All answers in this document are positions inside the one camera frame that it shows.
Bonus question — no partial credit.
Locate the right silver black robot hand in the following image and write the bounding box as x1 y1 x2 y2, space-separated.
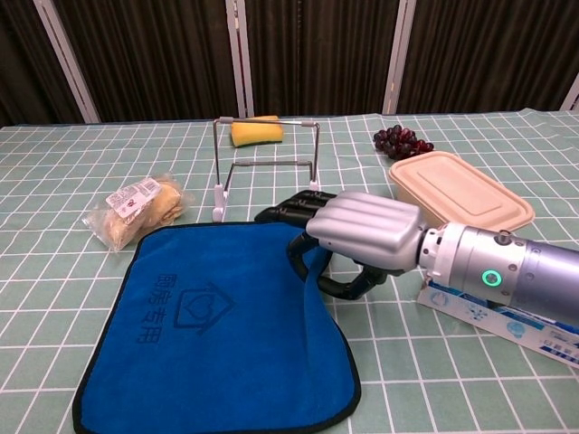
253 189 429 302

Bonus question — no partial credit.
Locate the metal wire rack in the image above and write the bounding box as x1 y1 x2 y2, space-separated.
211 116 323 222

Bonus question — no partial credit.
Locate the yellow sponge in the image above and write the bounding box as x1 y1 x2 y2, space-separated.
230 115 285 148

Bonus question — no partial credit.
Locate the blue cloth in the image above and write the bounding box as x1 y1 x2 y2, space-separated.
71 221 363 434

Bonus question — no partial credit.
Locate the green checkered tablecloth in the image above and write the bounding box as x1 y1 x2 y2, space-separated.
0 106 579 434

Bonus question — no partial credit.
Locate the clear bag of yellow snacks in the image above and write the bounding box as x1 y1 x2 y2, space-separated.
83 174 195 252

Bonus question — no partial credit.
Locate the white partition frame post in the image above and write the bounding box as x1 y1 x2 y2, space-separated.
33 0 101 124
559 71 579 112
382 0 425 115
224 0 255 119

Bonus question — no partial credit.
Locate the blue white toothpaste box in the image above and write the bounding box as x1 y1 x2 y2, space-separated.
416 278 579 367

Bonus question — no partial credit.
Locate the beige lidded lunch box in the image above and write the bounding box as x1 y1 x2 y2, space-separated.
388 151 536 227

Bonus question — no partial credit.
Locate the dark red grape bunch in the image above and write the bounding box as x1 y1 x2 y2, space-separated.
373 125 435 160

